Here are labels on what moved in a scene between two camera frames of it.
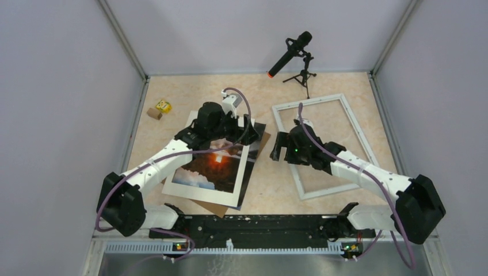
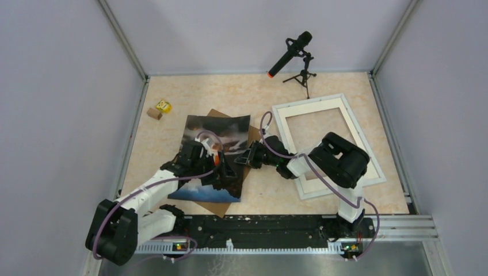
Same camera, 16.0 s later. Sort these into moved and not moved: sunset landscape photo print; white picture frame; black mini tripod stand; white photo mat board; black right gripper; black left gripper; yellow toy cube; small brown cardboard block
Moved: black right gripper; sunset landscape photo print; white photo mat board; black left gripper
Not moved: black mini tripod stand; white picture frame; small brown cardboard block; yellow toy cube
